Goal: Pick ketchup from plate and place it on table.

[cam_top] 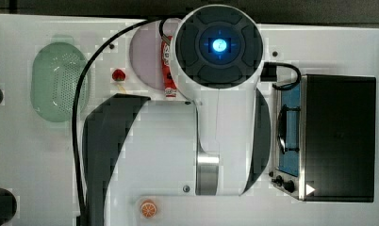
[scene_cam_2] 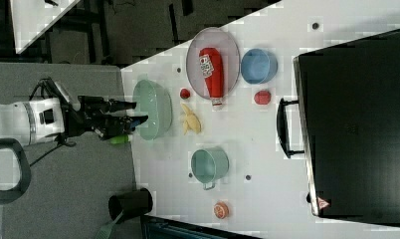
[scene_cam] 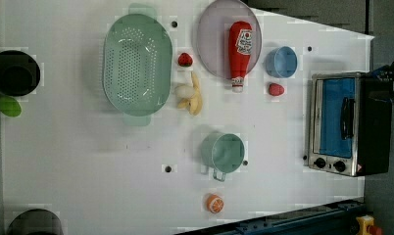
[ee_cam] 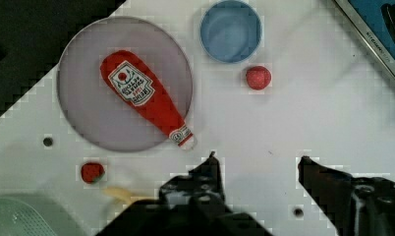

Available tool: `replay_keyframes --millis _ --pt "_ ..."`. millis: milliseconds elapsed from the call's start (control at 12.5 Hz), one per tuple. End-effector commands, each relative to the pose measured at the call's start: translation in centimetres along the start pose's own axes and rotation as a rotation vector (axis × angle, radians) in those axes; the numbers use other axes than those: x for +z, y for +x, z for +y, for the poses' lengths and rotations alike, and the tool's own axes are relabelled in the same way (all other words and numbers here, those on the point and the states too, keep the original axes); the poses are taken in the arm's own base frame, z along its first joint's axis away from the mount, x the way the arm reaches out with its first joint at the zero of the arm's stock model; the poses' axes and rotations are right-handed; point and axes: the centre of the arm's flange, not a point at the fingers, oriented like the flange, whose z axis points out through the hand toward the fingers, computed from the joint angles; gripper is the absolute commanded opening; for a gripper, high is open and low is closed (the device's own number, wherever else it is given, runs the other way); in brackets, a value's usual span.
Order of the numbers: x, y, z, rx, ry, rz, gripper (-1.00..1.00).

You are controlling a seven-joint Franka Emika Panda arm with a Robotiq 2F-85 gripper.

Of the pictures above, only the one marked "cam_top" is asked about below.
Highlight red ketchup bottle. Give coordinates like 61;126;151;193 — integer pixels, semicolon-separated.
161;40;177;97

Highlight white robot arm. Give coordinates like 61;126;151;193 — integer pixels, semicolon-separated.
82;5;271;226

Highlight lilac round plate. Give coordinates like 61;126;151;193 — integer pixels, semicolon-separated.
129;20;164;90

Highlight peeled toy banana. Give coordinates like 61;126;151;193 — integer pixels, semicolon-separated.
116;83;126;94

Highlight red toy strawberry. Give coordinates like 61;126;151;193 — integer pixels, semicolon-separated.
112;69;126;81

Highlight green perforated colander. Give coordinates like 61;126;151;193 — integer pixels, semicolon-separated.
30;35;87;122

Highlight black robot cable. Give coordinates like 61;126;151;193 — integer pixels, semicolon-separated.
71;17;163;220

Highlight black round mount lower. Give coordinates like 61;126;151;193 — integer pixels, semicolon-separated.
0;188;17;226

